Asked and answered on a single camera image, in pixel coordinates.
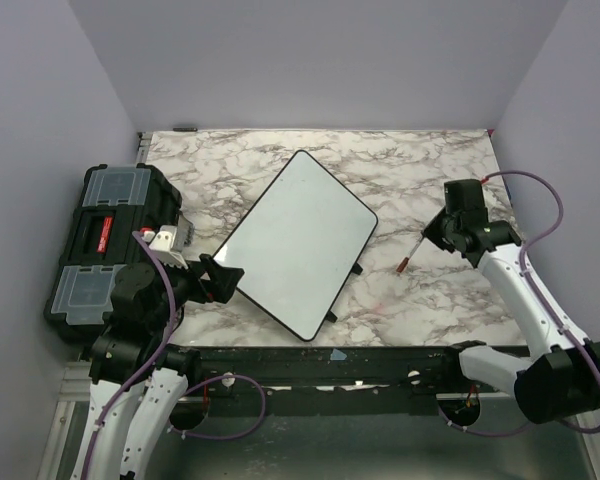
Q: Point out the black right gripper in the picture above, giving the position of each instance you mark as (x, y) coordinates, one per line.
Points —
(433, 233)

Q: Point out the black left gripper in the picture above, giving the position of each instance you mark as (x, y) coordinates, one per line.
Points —
(221, 285)

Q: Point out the red capped whiteboard marker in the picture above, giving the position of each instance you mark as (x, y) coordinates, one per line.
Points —
(405, 262)

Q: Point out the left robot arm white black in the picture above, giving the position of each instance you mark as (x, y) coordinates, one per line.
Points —
(136, 375)

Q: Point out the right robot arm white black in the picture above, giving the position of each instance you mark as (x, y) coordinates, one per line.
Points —
(560, 377)

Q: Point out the black plastic toolbox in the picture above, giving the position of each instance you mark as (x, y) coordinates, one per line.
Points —
(114, 202)

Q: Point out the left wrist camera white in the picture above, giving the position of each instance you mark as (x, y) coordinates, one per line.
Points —
(168, 243)

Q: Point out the white whiteboard black frame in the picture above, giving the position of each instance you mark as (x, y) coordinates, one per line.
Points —
(298, 244)

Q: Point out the black front mounting rail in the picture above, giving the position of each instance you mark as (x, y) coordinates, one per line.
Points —
(322, 381)

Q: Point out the aluminium frame rail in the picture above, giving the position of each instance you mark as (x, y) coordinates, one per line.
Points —
(67, 425)

